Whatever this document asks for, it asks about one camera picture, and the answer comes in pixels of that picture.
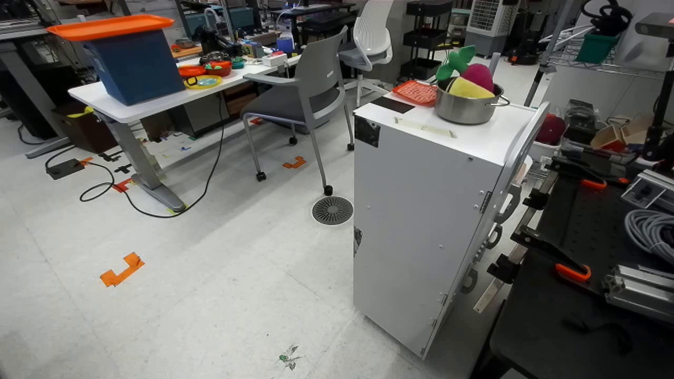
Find pink plush toy green leaves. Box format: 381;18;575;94
434;44;497;93

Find white toy kitchen cabinet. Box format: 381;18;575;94
352;90;552;361

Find yellow plush sandwich toy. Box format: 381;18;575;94
446;73;497;101

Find round grey floor cover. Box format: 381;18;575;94
309;196;355;228

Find black sticker patch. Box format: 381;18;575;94
368;94;418;115

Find grey office chair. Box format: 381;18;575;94
241;28;355;197

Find orange plastic tray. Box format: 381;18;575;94
389;77;441;109

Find blue bottle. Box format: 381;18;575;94
274;30;296;56

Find white office chair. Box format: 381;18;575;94
340;0;395;108

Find yellow green plate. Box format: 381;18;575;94
184;73;225;93

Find black utility cart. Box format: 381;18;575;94
398;0;454;81

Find orange bowl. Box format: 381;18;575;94
177;64;208;79

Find white desk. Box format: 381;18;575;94
67;54;303;214

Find maroon round object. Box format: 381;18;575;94
534;114;569;148

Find white air cooler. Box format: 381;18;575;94
463;0;522;58

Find orange L-shaped floor tape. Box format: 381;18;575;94
96;251;148;289

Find blue storage bin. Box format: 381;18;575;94
83;28;188;108

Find black power adapter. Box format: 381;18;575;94
45;156;87;180

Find orange bin lid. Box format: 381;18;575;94
47;12;177;44

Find green box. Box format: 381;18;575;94
575;30;622;68

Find aluminium extrusion bar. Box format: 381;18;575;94
603;261;674;324

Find grey desk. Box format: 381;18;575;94
0;18;72;160

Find black floor cable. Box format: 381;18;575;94
77;97;228;221

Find steel pot with handles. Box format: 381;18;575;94
431;79;512;126

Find black clamp orange handle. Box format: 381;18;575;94
509;228;593;286
550;156;608;193

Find grey cable coil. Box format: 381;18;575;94
622;207;674;267

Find black camera stand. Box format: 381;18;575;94
634;11;674;164

